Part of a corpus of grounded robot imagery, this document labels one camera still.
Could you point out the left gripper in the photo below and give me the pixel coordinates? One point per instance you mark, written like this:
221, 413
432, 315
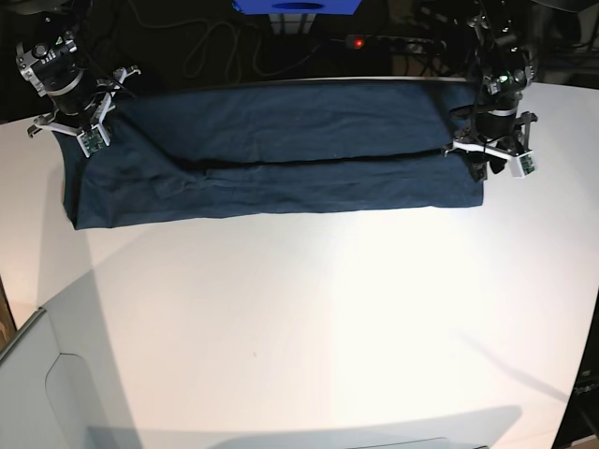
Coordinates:
495, 128

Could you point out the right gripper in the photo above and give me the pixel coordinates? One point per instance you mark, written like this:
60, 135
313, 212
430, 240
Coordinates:
81, 101

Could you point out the dark blue T-shirt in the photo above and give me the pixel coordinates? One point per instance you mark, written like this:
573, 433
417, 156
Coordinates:
291, 147

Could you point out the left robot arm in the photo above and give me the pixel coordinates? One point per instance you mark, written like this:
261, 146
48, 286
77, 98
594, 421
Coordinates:
498, 43

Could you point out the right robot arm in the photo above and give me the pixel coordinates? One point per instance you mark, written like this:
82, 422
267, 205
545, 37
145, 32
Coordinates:
58, 17

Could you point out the black power strip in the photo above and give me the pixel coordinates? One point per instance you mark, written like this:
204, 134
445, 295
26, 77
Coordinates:
395, 44

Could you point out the blue box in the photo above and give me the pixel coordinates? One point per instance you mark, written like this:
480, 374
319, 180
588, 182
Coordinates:
331, 7

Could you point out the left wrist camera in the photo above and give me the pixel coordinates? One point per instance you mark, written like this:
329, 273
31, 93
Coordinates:
522, 165

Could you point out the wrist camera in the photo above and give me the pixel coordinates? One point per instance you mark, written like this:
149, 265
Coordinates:
522, 165
93, 140

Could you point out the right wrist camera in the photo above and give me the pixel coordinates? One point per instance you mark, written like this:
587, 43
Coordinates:
93, 140

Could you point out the white aluminium post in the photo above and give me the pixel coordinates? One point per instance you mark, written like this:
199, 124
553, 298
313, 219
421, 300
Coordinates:
291, 24

